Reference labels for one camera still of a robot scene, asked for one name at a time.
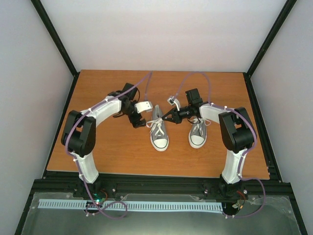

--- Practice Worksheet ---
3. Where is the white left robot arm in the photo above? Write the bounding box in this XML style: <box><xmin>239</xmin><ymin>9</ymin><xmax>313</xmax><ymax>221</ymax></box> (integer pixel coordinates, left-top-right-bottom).
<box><xmin>61</xmin><ymin>83</ymin><xmax>146</xmax><ymax>197</ymax></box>

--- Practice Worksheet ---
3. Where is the black left frame post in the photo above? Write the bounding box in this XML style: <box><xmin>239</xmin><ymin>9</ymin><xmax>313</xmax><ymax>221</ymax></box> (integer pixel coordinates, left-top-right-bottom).
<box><xmin>31</xmin><ymin>0</ymin><xmax>78</xmax><ymax>77</ymax></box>

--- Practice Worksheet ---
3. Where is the grey sneaker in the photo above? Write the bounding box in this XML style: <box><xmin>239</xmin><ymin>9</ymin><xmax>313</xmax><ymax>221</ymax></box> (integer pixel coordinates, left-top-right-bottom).
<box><xmin>146</xmin><ymin>105</ymin><xmax>169</xmax><ymax>152</ymax></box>
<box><xmin>188</xmin><ymin>117</ymin><xmax>211</xmax><ymax>149</ymax></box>

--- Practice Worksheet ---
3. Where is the clear plastic front sheet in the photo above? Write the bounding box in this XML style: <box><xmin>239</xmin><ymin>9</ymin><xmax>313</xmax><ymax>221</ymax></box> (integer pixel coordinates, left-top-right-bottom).
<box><xmin>21</xmin><ymin>193</ymin><xmax>301</xmax><ymax>235</ymax></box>

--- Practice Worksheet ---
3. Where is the black right frame post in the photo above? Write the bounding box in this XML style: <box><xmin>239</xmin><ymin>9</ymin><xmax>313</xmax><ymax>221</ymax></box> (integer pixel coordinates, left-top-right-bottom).
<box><xmin>245</xmin><ymin>0</ymin><xmax>297</xmax><ymax>80</ymax></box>

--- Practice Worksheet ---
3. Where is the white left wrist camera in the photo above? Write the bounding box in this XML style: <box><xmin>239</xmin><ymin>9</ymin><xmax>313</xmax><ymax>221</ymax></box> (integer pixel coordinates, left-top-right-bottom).
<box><xmin>134</xmin><ymin>101</ymin><xmax>153</xmax><ymax>114</ymax></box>

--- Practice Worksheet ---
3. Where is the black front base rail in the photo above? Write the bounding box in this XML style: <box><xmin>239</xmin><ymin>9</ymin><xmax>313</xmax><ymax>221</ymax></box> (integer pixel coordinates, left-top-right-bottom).
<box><xmin>31</xmin><ymin>171</ymin><xmax>294</xmax><ymax>202</ymax></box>

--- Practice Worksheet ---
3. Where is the black frame post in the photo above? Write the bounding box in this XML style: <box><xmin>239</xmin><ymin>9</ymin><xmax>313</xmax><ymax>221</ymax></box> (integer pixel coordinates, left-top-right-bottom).
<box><xmin>31</xmin><ymin>0</ymin><xmax>78</xmax><ymax>77</ymax></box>
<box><xmin>245</xmin><ymin>0</ymin><xmax>297</xmax><ymax>80</ymax></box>

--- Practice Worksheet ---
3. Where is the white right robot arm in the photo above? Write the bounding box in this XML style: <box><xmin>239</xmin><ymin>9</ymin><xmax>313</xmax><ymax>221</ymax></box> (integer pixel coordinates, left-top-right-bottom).
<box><xmin>162</xmin><ymin>89</ymin><xmax>257</xmax><ymax>185</ymax></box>

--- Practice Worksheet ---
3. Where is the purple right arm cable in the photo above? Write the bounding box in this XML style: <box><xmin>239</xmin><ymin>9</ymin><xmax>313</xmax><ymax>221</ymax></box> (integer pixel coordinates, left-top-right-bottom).
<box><xmin>172</xmin><ymin>71</ymin><xmax>266</xmax><ymax>219</ymax></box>

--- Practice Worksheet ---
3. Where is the light blue cable duct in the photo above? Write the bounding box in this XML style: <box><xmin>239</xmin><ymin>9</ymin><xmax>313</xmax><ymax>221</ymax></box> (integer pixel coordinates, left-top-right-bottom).
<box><xmin>38</xmin><ymin>199</ymin><xmax>223</xmax><ymax>213</ymax></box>

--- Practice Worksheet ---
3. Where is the white shoelace of sneaker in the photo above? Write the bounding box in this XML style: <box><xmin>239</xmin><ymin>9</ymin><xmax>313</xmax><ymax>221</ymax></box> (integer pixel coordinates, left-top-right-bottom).
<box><xmin>190</xmin><ymin>118</ymin><xmax>211</xmax><ymax>138</ymax></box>
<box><xmin>146</xmin><ymin>117</ymin><xmax>166</xmax><ymax>138</ymax></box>

